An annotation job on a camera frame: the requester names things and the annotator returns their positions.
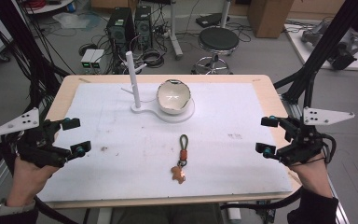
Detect white desk leg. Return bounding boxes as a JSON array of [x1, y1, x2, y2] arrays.
[[168, 0, 185, 61]]

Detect white table mat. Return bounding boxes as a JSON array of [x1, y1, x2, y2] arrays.
[[36, 81, 294, 203]]

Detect grey wristwatch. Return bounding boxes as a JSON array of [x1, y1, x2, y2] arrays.
[[0, 198, 37, 217]]

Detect keychain with brown figure pendant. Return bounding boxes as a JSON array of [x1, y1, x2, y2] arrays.
[[170, 133, 190, 185]]

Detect white board with grey machine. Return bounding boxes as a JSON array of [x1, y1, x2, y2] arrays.
[[283, 21, 358, 72]]

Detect white shell-shaped bowl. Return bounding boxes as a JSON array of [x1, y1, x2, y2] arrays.
[[156, 78, 192, 116]]

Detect black flat case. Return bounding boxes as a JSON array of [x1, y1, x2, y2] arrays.
[[195, 12, 231, 28]]

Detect thick black cable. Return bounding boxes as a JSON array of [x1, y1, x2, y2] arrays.
[[219, 186, 303, 211]]

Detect black computer tower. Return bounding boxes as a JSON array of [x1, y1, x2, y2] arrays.
[[133, 5, 154, 49], [106, 7, 135, 49]]

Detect person's right hand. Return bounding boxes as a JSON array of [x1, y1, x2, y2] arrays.
[[287, 153, 334, 200]]

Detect small white power unit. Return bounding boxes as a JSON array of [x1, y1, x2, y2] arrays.
[[89, 49, 105, 70], [80, 49, 97, 70]]

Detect person's left hand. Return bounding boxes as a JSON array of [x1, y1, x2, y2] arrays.
[[7, 154, 61, 208]]

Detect cardboard box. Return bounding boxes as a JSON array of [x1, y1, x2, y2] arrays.
[[247, 0, 295, 39]]

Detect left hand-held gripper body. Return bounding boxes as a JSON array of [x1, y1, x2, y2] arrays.
[[0, 106, 73, 169]]

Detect coil of black cables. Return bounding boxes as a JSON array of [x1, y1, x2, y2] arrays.
[[142, 49, 166, 68]]

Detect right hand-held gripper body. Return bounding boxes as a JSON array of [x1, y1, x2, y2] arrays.
[[275, 106, 356, 167]]

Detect person's legs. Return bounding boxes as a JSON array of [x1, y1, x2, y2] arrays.
[[111, 203, 226, 224]]

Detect white peg stand with base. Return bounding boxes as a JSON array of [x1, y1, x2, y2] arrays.
[[120, 50, 197, 124]]

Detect black round stool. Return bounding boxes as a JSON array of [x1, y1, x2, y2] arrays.
[[191, 26, 241, 76]]

